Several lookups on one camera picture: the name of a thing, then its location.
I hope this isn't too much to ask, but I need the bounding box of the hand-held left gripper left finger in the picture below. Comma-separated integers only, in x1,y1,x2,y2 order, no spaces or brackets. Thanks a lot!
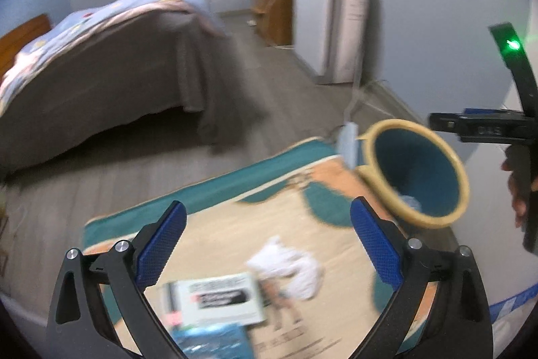
46,200,188,359

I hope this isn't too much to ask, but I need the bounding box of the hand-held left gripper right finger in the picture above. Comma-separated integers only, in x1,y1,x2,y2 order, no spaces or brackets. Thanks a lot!
349,196,494,359

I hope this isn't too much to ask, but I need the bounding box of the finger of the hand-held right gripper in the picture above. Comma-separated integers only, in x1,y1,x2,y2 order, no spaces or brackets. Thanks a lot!
428,112,464,134

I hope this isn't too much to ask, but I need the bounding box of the yellow-rimmed teal trash bin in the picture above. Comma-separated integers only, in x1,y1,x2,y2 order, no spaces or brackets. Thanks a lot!
356,118,470,230

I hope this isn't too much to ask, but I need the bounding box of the white tissue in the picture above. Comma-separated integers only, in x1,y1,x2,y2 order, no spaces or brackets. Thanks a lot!
246,236,325,301

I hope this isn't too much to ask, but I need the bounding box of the person's right hand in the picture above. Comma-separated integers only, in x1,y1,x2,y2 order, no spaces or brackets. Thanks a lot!
501,157,538,231

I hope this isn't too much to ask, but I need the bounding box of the white box with black label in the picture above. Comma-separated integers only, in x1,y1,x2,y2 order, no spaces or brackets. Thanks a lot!
160,272,268,329

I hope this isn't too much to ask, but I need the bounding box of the white power strip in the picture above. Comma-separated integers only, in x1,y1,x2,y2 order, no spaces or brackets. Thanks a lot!
337,122,359,171

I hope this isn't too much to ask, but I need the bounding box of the teal and orange printed mat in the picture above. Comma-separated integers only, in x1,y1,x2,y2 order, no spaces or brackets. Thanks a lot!
81,137,463,359

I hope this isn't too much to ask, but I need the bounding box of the teal shiny packet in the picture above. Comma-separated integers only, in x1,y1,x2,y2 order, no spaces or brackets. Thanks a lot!
171,322,258,359

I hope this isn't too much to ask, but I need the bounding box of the white air purifier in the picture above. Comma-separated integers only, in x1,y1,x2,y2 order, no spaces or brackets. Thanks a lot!
291,0,371,85

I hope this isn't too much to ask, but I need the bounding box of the bed with brown blanket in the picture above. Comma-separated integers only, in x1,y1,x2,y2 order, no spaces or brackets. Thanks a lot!
0,0,270,179

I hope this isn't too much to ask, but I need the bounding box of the wooden cabinet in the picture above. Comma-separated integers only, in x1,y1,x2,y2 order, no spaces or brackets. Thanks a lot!
251,0,294,47

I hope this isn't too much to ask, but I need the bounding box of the light blue printed quilt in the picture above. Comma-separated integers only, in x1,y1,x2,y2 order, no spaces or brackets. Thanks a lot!
0,0,230,107

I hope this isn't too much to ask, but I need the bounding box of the wooden headboard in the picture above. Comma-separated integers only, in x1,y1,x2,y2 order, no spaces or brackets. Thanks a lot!
0,13,52,79

